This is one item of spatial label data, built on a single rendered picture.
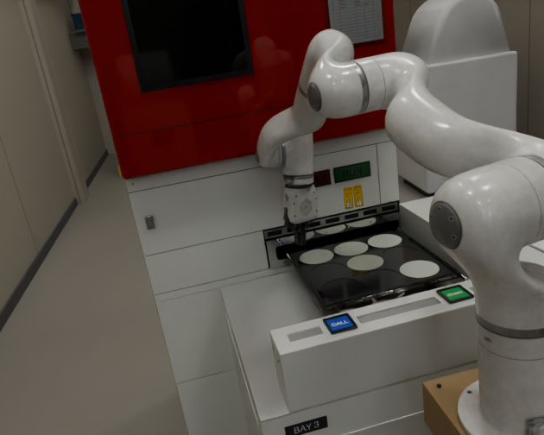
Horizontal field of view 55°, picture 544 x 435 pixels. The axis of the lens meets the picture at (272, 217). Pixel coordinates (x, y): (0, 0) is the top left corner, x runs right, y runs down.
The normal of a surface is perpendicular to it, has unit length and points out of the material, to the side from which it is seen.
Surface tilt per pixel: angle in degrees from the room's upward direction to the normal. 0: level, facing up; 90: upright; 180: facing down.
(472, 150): 93
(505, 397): 91
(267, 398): 0
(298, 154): 85
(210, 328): 90
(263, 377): 0
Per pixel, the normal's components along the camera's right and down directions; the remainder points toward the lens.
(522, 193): 0.21, -0.28
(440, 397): -0.17, -0.93
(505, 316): -0.63, 0.38
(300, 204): 0.60, 0.17
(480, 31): 0.15, 0.32
